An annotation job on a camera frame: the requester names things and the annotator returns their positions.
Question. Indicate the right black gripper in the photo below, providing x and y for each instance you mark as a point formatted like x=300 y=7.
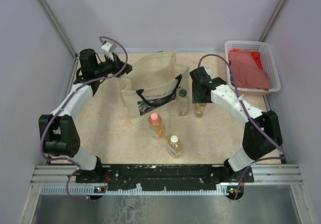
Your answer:
x=196 y=99

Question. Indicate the amber bottle white cap tall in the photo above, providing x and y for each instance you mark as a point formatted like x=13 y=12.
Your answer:
x=199 y=109

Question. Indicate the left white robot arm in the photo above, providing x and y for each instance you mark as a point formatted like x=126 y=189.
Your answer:
x=59 y=137

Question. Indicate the orange bottle pink cap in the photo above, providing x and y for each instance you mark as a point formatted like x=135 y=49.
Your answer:
x=155 y=124

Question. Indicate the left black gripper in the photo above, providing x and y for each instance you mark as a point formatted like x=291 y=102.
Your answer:
x=118 y=65

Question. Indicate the clear bottle dark cap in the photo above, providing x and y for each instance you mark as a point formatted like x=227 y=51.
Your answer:
x=182 y=102

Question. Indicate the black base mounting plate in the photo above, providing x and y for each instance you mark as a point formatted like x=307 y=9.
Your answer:
x=177 y=177

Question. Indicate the beige canvas tote bag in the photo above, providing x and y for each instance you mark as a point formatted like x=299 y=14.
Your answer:
x=152 y=84

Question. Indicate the aluminium frame rail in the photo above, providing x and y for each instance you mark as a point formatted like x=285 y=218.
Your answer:
x=61 y=179

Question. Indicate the yellow bottle white cap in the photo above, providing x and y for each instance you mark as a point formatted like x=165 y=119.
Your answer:
x=174 y=145

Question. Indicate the red cloth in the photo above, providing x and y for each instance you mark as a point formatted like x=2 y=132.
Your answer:
x=257 y=59

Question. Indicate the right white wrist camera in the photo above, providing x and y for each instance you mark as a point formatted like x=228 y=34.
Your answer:
x=209 y=71

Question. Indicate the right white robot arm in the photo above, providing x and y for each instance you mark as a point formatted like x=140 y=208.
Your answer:
x=261 y=133

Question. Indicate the pink cloth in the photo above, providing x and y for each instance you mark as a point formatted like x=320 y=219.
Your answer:
x=247 y=74

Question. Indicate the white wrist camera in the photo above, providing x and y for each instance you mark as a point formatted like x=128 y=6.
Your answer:
x=108 y=49
x=209 y=71

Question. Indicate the white plastic basket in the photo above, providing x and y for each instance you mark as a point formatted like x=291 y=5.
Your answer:
x=267 y=62

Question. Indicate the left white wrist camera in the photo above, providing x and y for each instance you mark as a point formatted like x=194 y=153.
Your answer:
x=108 y=49

